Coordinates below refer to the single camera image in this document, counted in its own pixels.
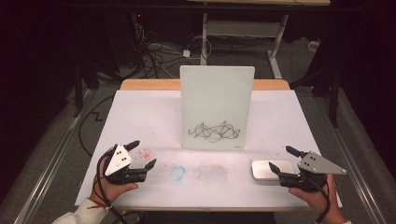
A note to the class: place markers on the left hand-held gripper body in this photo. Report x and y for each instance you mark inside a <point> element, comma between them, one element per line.
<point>118,160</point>

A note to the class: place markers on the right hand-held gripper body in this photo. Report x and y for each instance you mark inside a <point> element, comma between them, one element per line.
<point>317,165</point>

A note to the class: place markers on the white board eraser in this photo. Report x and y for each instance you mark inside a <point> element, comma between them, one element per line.
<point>264,171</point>

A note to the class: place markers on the small whiteboard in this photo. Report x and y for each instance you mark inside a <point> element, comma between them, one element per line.
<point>214,99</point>

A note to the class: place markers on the person's left hand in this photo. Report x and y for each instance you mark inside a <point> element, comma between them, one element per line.
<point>107,189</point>

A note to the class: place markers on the person's right hand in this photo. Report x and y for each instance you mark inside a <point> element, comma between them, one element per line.
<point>317,199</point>

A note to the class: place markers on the white paper table cover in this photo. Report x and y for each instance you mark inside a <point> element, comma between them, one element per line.
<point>149,118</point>

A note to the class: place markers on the wooden table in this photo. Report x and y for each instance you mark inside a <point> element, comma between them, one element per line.
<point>146,84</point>

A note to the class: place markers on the black stand leg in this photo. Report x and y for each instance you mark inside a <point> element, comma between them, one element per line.
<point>77,93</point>

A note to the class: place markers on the white power adapter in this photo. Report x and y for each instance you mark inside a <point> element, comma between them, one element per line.
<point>186,53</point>

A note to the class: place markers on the small white floor box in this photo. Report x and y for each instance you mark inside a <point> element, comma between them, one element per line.
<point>313,45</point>

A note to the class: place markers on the metal floor rail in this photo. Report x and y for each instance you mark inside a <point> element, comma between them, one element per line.
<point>53,155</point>
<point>351,161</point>

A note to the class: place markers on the white metal desk frame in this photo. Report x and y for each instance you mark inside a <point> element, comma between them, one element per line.
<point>243,28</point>

